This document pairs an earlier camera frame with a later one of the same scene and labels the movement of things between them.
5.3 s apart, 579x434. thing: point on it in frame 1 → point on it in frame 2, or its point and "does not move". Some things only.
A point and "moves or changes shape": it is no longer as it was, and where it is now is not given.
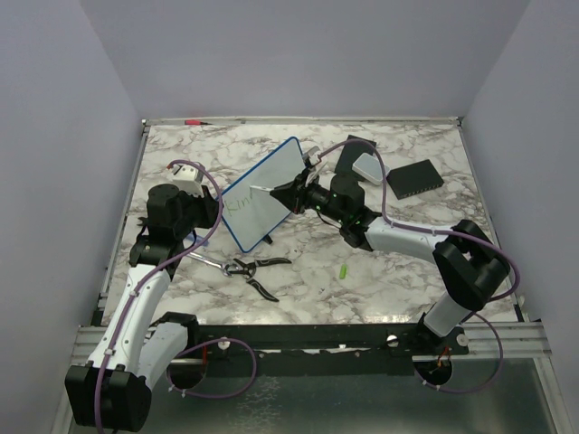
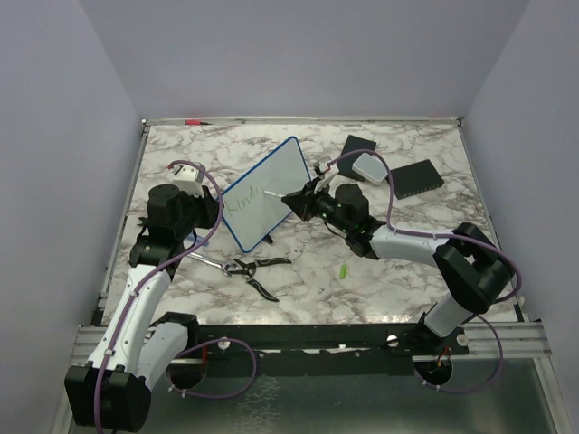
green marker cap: (343, 271) does not move
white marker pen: (268, 189) moves or changes shape
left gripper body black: (198, 212) does not move
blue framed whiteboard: (250, 214) does not move
